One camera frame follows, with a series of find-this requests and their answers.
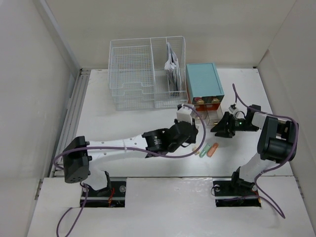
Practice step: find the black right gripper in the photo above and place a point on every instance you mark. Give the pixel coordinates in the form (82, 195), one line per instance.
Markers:
(225, 130)

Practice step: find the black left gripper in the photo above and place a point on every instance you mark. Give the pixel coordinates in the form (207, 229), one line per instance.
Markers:
(191, 139)

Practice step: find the grey setup guide booklet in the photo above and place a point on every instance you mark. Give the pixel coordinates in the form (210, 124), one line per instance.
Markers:
(172, 69)

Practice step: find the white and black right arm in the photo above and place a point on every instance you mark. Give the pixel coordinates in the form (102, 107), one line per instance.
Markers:
(277, 144)

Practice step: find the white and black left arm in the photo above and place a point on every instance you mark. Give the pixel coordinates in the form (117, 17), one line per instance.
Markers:
(83, 160)

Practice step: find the orange highlighter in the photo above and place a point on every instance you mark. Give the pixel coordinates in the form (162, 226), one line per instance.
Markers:
(212, 149)

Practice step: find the green highlighter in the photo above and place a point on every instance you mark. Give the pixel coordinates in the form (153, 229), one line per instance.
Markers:
(205, 150)

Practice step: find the teal mini drawer cabinet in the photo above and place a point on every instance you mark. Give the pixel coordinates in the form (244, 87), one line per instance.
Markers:
(204, 87)

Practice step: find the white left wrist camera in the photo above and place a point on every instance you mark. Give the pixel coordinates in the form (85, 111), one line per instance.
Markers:
(184, 113)

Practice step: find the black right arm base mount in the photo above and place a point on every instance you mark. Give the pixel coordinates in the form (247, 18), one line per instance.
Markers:
(235, 192)

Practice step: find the white wire mesh organizer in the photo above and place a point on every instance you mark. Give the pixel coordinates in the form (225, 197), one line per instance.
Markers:
(136, 76)

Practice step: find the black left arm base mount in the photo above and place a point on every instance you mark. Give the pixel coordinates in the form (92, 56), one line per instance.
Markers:
(108, 195)

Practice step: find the aluminium rail frame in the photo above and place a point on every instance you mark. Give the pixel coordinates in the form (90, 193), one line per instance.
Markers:
(74, 108)

